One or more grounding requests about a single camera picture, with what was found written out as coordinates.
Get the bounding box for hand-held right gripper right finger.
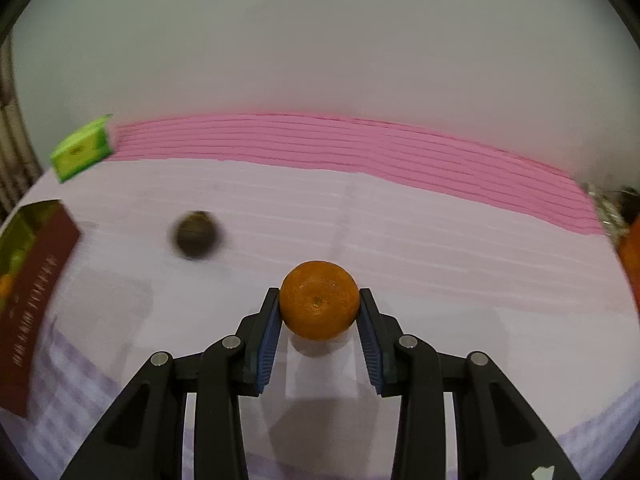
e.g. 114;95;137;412
357;288;583;480

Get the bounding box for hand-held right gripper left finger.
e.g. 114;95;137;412
60;287;281;480

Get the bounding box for maroon tin box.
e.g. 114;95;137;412
0;200;82;418

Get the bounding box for pink purple checked tablecloth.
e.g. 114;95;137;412
0;112;640;480

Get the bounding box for dark brown round fruit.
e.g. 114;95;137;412
167;210;226;261

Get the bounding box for silver metal objects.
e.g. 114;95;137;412
582;182;627;235

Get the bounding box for orange plastic bag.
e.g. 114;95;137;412
616;214;640;312

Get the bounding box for green tissue box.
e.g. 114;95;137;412
50;114;115;184

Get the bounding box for brown ribbed wooden frame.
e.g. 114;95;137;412
0;45;44;217

